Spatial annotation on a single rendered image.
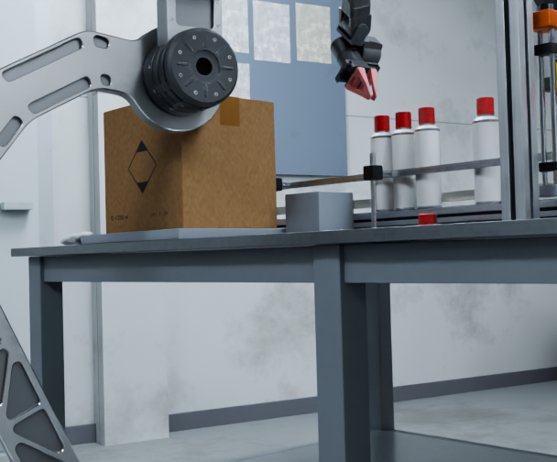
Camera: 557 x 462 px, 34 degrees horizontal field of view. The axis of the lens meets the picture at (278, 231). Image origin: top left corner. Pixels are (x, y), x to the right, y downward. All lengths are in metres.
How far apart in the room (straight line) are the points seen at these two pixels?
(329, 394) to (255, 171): 0.60
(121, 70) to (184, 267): 0.39
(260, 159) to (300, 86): 2.79
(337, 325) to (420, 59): 3.87
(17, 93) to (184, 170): 0.36
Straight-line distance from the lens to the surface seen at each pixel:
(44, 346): 2.23
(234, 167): 1.84
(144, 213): 1.87
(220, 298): 4.36
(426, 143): 1.83
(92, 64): 1.67
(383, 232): 1.31
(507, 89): 1.56
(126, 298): 4.02
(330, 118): 4.72
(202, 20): 1.70
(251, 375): 4.47
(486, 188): 1.74
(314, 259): 1.45
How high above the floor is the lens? 0.79
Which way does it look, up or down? 2 degrees up
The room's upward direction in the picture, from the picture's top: 2 degrees counter-clockwise
